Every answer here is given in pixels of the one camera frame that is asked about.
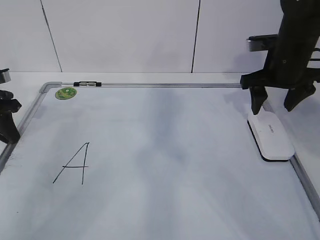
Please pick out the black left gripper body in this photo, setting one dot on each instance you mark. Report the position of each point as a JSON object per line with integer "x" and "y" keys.
{"x": 8, "y": 104}

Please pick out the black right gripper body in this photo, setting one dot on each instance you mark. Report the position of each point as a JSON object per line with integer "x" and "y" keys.
{"x": 286, "y": 66}

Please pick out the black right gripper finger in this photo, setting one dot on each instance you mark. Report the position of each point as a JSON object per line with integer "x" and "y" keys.
{"x": 258, "y": 96}
{"x": 296, "y": 95}

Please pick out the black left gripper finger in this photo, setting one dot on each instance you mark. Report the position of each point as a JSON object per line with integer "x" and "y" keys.
{"x": 9, "y": 133}

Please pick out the white whiteboard eraser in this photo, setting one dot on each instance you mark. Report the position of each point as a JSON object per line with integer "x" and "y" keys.
{"x": 270, "y": 136}

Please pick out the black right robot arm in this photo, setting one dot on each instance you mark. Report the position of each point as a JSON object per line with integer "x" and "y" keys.
{"x": 307, "y": 14}

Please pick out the green round magnet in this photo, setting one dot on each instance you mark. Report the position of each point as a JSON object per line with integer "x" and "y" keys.
{"x": 65, "y": 93}

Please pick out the black silver marker pen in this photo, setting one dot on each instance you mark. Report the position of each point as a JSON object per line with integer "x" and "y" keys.
{"x": 87, "y": 84}

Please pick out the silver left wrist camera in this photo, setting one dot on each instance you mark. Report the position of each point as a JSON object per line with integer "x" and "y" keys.
{"x": 5, "y": 75}

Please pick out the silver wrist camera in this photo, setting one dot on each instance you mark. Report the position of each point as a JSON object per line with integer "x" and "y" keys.
{"x": 5, "y": 75}
{"x": 258, "y": 43}

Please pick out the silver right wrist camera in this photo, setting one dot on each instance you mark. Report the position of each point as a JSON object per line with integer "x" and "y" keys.
{"x": 258, "y": 43}

